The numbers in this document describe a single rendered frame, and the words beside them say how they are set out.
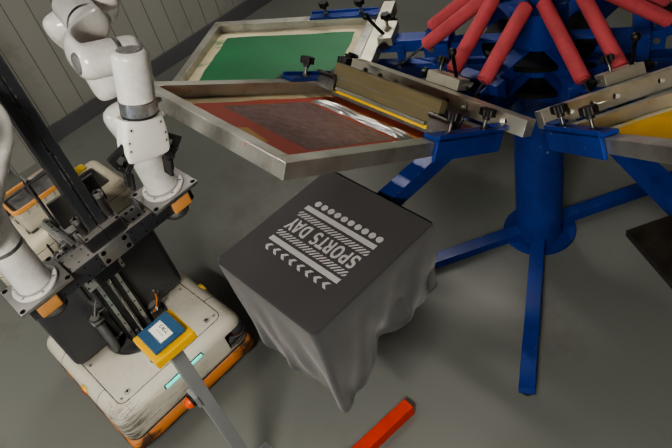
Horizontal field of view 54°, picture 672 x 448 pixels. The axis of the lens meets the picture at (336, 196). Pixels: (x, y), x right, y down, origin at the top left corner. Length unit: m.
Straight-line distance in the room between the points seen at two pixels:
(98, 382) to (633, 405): 2.01
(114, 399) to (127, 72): 1.67
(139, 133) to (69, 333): 1.49
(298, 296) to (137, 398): 1.06
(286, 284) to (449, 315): 1.16
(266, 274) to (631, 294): 1.62
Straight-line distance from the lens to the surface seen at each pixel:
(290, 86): 1.98
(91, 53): 1.40
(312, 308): 1.78
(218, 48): 3.03
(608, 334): 2.83
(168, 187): 1.98
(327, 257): 1.89
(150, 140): 1.42
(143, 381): 2.73
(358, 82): 1.95
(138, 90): 1.35
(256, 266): 1.94
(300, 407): 2.76
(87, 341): 2.83
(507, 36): 2.19
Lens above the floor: 2.32
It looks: 42 degrees down
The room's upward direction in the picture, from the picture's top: 16 degrees counter-clockwise
